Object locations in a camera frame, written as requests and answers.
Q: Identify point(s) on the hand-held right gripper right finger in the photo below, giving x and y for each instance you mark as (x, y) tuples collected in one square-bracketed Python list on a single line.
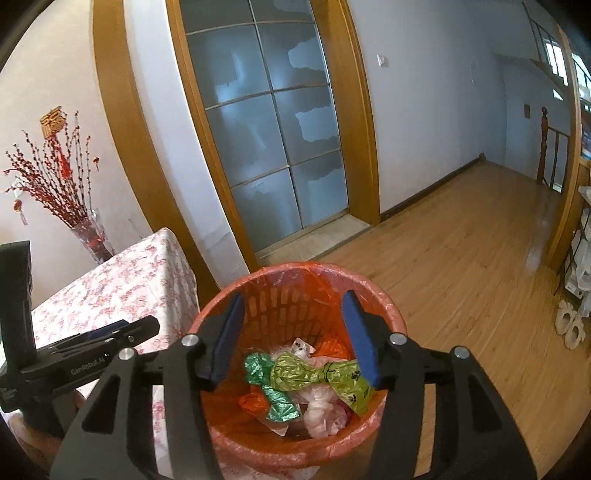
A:
[(360, 344)]

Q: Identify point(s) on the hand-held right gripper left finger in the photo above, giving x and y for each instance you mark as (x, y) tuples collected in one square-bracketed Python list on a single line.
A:
[(226, 344)]

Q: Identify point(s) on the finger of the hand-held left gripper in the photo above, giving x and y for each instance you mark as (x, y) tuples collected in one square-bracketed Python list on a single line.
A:
[(108, 326), (134, 330)]

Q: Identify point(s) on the orange plastic bag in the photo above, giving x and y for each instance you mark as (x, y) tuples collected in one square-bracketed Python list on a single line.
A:
[(253, 402)]

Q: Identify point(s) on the pink plastic bag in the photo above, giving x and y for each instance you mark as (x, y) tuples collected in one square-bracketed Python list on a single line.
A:
[(344, 408)]

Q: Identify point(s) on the light green spotted bag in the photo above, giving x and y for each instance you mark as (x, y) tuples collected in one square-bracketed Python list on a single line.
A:
[(295, 371)]

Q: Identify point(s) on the orange trash bin with liner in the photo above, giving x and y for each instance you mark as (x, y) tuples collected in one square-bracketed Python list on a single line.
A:
[(286, 307)]

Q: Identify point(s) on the white plastic bag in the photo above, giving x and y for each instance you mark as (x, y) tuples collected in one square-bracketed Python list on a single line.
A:
[(323, 415)]

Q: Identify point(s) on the teal green plastic bag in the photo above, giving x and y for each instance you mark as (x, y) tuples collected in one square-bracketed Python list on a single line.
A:
[(279, 405)]

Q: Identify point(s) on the floral tablecloth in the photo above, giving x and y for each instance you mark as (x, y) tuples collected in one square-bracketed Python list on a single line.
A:
[(129, 286)]

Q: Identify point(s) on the white paw print bag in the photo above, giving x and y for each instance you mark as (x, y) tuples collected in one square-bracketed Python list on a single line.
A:
[(302, 347)]

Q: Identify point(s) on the glass vase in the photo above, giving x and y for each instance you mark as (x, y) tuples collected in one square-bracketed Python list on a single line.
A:
[(94, 237)]

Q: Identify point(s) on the red decorative branches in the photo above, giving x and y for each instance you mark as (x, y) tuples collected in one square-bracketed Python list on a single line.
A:
[(51, 184)]

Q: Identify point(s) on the gold and red knot ornament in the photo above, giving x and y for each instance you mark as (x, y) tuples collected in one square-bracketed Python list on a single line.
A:
[(54, 124)]

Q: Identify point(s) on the white slipper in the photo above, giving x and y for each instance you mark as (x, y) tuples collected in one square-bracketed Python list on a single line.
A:
[(564, 318), (577, 334)]

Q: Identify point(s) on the frosted glass sliding door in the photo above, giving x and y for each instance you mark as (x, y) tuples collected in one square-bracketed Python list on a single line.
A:
[(272, 138)]

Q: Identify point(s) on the metal shelf rack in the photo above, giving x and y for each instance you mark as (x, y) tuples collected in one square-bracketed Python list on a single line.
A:
[(577, 258)]

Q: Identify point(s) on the wooden stair railing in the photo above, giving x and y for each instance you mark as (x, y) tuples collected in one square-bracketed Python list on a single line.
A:
[(545, 147)]

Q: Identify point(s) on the window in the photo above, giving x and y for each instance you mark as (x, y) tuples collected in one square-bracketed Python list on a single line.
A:
[(555, 57)]

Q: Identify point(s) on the wooden wall trim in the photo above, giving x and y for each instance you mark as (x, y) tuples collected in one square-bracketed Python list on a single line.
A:
[(134, 138)]

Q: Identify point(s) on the wooden door frame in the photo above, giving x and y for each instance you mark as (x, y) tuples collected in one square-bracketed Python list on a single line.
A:
[(360, 138)]

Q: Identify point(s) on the wooden doorway frame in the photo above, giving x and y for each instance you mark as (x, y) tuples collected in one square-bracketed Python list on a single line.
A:
[(565, 207)]

